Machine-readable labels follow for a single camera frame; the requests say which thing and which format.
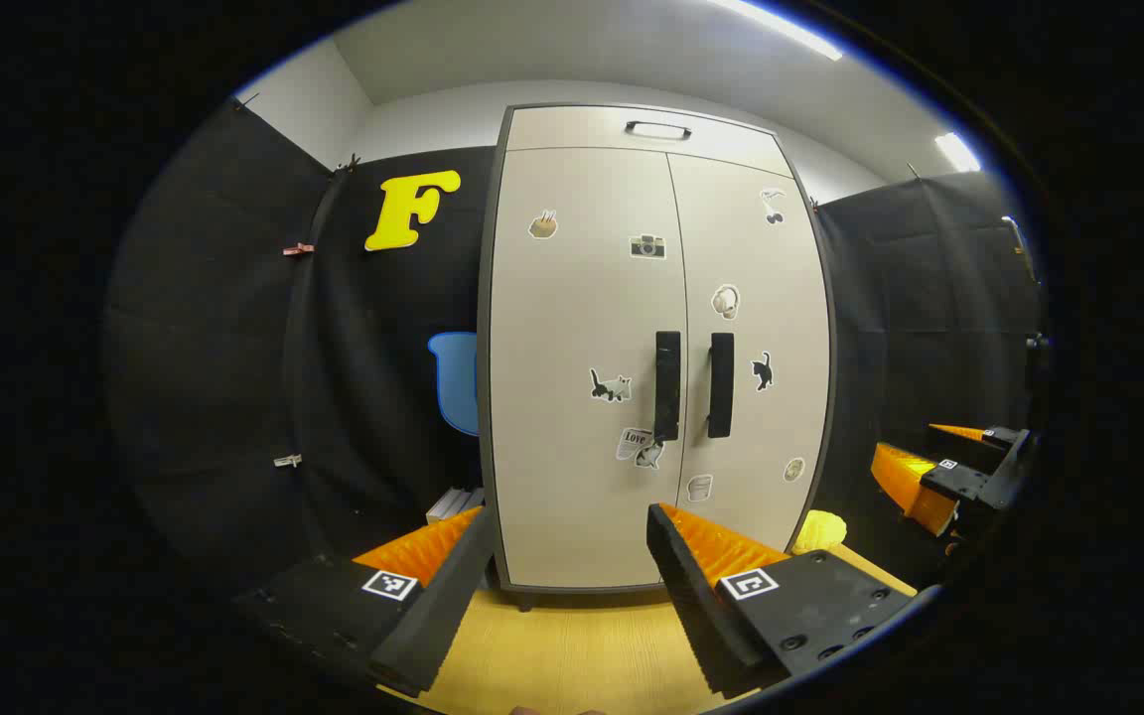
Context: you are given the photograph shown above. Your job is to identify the yellow crumpled object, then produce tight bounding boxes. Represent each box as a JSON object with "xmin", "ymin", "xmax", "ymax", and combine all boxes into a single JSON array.
[{"xmin": 790, "ymin": 509, "xmax": 848, "ymax": 555}]

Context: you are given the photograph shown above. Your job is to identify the ceiling light strip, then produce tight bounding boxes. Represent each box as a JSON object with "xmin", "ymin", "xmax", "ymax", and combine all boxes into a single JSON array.
[{"xmin": 934, "ymin": 132, "xmax": 982, "ymax": 173}]

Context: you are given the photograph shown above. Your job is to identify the black door handle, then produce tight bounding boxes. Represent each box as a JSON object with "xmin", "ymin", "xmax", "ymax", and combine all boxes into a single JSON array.
[
  {"xmin": 708, "ymin": 333, "xmax": 736, "ymax": 439},
  {"xmin": 654, "ymin": 331, "xmax": 682, "ymax": 443}
]

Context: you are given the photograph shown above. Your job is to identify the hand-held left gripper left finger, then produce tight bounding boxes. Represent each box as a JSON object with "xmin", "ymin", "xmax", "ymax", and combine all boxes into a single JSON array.
[{"xmin": 232, "ymin": 504, "xmax": 499, "ymax": 698}]

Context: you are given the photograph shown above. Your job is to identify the beige shoe cabinet door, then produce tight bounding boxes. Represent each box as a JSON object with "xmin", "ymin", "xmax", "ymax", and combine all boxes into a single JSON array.
[
  {"xmin": 490, "ymin": 147, "xmax": 689, "ymax": 589},
  {"xmin": 669, "ymin": 154, "xmax": 833, "ymax": 559}
]

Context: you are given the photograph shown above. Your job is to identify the beige cabinet drawer front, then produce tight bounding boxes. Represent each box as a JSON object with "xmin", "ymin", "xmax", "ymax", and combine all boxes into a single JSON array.
[{"xmin": 505, "ymin": 105, "xmax": 793, "ymax": 180}]

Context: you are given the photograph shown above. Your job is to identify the white books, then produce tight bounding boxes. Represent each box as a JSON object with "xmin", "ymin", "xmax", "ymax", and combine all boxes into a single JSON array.
[{"xmin": 425, "ymin": 487, "xmax": 486, "ymax": 525}]

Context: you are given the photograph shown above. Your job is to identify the double-door shoe cabinet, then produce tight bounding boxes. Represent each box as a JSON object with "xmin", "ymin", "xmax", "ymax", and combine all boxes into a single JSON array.
[{"xmin": 476, "ymin": 102, "xmax": 839, "ymax": 609}]

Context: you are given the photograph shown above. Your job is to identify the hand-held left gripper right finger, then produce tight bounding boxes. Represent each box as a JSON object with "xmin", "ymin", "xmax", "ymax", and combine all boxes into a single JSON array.
[{"xmin": 645, "ymin": 502, "xmax": 921, "ymax": 699}]

